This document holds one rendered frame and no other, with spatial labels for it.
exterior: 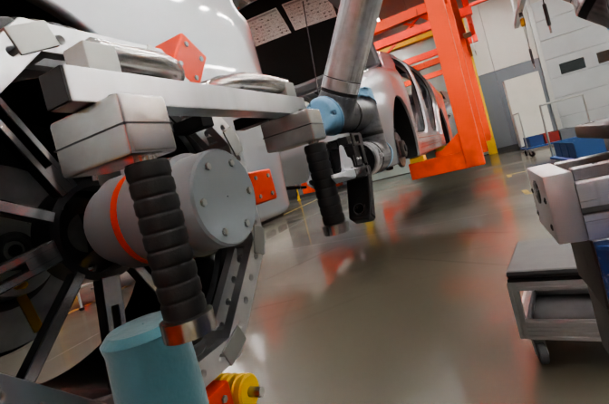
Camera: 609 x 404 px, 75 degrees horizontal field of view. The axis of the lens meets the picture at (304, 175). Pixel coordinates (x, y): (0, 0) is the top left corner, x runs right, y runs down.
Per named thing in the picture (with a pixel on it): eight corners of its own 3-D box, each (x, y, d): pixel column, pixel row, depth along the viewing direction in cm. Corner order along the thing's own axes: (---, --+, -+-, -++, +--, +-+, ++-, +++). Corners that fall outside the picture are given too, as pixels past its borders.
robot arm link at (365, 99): (355, 83, 81) (368, 135, 81) (378, 85, 90) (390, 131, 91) (323, 95, 86) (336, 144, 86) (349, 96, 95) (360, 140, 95)
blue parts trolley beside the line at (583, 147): (552, 170, 568) (536, 105, 568) (601, 159, 548) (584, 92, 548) (576, 176, 472) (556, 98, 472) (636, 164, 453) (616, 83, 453)
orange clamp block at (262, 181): (227, 211, 85) (251, 204, 93) (257, 205, 81) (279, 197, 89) (219, 180, 85) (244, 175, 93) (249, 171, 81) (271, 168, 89)
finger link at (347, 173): (323, 148, 61) (335, 147, 70) (332, 185, 61) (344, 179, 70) (342, 142, 60) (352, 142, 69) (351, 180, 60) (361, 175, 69)
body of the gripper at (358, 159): (313, 144, 72) (336, 141, 83) (324, 189, 72) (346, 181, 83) (351, 132, 69) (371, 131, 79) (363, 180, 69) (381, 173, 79)
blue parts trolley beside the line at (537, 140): (521, 156, 880) (511, 115, 879) (572, 145, 849) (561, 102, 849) (528, 157, 821) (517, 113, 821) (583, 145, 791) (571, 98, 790)
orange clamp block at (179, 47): (170, 103, 77) (179, 70, 81) (200, 90, 73) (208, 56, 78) (141, 80, 72) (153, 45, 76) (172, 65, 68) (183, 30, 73)
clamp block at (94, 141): (112, 173, 38) (98, 120, 38) (179, 150, 34) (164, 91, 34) (61, 180, 34) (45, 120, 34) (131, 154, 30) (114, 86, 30)
